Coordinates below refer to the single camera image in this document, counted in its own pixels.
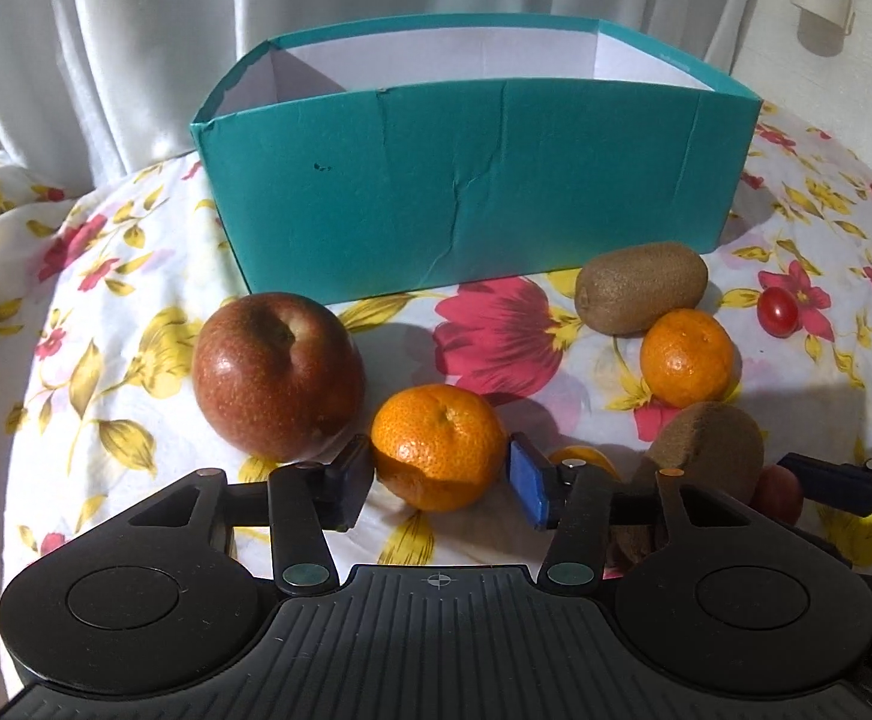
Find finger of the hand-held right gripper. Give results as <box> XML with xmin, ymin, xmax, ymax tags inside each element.
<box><xmin>777</xmin><ymin>433</ymin><xmax>872</xmax><ymax>522</ymax></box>

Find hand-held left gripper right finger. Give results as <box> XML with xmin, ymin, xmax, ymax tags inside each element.
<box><xmin>507</xmin><ymin>433</ymin><xmax>744</xmax><ymax>596</ymax></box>

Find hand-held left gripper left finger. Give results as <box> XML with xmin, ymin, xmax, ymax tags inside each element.
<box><xmin>128</xmin><ymin>433</ymin><xmax>376</xmax><ymax>596</ymax></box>

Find red cherry tomato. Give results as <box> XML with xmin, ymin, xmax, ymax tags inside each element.
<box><xmin>758</xmin><ymin>286</ymin><xmax>798</xmax><ymax>338</ymax></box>
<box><xmin>749</xmin><ymin>465</ymin><xmax>804</xmax><ymax>526</ymax></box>

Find orange cherry tomato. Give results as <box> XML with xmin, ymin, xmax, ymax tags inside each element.
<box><xmin>548</xmin><ymin>446</ymin><xmax>621</xmax><ymax>482</ymax></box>

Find orange mandarin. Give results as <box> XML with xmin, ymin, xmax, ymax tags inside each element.
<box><xmin>371</xmin><ymin>384</ymin><xmax>508</xmax><ymax>512</ymax></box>
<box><xmin>640</xmin><ymin>309</ymin><xmax>737</xmax><ymax>407</ymax></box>

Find brown kiwi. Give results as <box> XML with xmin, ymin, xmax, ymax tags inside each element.
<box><xmin>612</xmin><ymin>401</ymin><xmax>765</xmax><ymax>567</ymax></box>
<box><xmin>575</xmin><ymin>241</ymin><xmax>709</xmax><ymax>337</ymax></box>

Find red apple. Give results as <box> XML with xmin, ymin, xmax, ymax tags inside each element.
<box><xmin>192</xmin><ymin>292</ymin><xmax>366</xmax><ymax>464</ymax></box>

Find teal cardboard box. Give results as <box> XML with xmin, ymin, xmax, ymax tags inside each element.
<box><xmin>190</xmin><ymin>13</ymin><xmax>763</xmax><ymax>308</ymax></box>

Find floral tablecloth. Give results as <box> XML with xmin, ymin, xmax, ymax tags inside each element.
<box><xmin>0</xmin><ymin>101</ymin><xmax>872</xmax><ymax>720</ymax></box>

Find white curtain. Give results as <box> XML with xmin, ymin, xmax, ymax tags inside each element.
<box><xmin>0</xmin><ymin>0</ymin><xmax>767</xmax><ymax>196</ymax></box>

